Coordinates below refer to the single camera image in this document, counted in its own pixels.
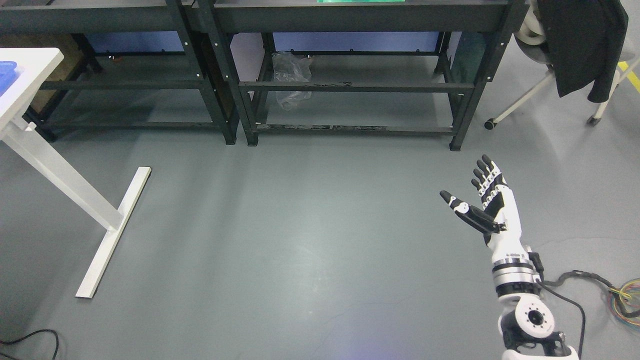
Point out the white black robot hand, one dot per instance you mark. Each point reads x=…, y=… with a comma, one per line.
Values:
x=498, y=219

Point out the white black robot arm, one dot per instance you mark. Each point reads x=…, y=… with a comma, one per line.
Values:
x=526, y=323

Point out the black metal shelf right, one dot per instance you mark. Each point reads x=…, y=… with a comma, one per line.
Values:
x=447, y=47

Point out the black metal shelf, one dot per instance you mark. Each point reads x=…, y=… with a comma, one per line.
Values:
x=447, y=47
x=117, y=51

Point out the black metal shelf left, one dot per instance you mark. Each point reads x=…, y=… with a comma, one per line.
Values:
x=117, y=51

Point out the blue plastic tray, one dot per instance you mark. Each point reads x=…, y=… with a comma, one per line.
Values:
x=8, y=75

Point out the chair with black jacket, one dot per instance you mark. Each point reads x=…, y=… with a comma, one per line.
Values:
x=581, y=42

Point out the clear plastic bag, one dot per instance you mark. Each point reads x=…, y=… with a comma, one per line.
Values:
x=288, y=67

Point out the white table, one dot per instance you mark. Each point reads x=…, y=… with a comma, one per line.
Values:
x=33, y=67

